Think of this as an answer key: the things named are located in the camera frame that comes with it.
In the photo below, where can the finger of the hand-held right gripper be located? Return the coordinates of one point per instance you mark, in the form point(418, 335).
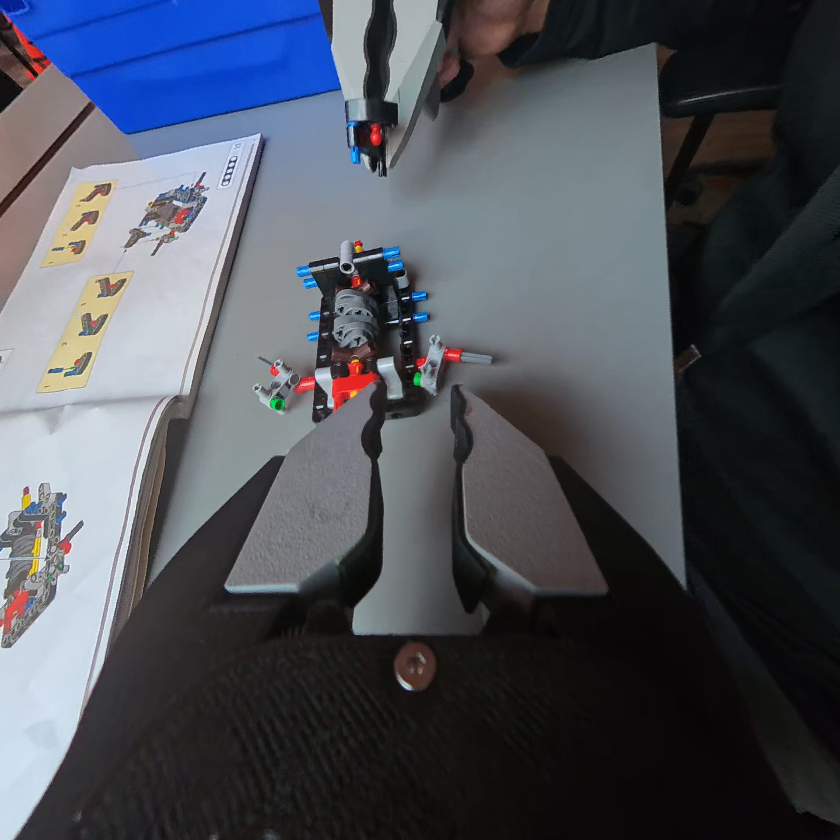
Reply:
point(351, 46)
point(420, 52)

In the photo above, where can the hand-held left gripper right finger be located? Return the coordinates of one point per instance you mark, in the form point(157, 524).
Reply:
point(531, 525)

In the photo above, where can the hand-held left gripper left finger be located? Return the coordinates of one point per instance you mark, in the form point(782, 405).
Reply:
point(295, 525)

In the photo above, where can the small black lego subassembly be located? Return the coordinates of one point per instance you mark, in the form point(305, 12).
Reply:
point(367, 134)

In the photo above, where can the black lego frame assembly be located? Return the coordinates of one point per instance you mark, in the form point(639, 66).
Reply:
point(354, 315)

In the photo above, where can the person's right forearm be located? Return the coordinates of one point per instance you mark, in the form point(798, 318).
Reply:
point(623, 26)

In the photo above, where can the person's right hand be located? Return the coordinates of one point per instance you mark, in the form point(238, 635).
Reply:
point(492, 26)

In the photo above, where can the blue plastic bin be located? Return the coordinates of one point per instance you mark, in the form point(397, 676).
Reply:
point(197, 65)

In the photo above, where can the black office chair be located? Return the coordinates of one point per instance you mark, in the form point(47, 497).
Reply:
point(722, 98)

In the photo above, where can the white instruction booklet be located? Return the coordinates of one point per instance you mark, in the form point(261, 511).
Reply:
point(203, 262)

